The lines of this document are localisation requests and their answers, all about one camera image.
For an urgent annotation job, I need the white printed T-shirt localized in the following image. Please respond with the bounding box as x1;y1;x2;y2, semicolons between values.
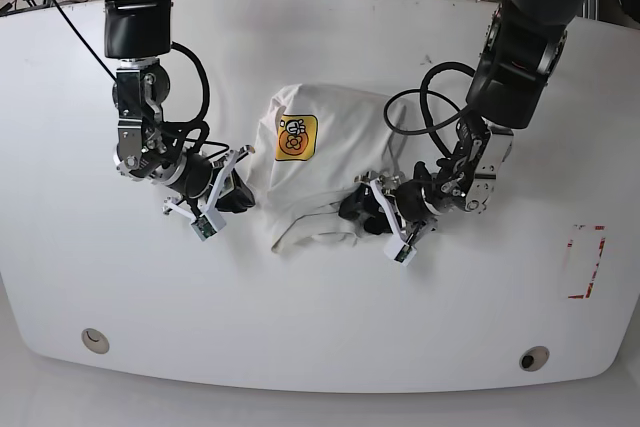
247;84;403;254

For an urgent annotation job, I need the right table grommet hole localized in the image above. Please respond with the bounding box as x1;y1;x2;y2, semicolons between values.
519;346;550;372

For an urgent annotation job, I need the table grommet hole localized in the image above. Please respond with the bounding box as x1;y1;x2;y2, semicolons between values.
81;328;110;355
519;346;550;372

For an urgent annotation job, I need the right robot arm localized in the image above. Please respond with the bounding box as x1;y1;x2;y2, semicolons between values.
104;0;255;240

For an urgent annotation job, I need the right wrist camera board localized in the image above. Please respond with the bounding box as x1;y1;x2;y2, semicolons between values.
191;215;218;241

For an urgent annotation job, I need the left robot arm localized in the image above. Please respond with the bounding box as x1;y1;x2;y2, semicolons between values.
339;0;585;266

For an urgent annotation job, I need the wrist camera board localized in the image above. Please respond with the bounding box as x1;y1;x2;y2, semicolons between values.
384;237;417;266
191;215;218;241

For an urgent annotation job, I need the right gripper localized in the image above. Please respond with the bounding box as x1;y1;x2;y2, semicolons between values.
113;56;256;233

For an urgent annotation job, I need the left table grommet hole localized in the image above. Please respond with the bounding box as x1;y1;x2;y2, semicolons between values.
81;328;110;355

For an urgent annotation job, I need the red tape rectangle marking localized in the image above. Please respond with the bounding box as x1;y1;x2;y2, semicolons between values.
561;224;606;300

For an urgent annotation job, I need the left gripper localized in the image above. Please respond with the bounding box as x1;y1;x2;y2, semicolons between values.
338;117;514;250

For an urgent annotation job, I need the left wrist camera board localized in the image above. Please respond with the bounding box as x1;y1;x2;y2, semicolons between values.
384;237;417;266

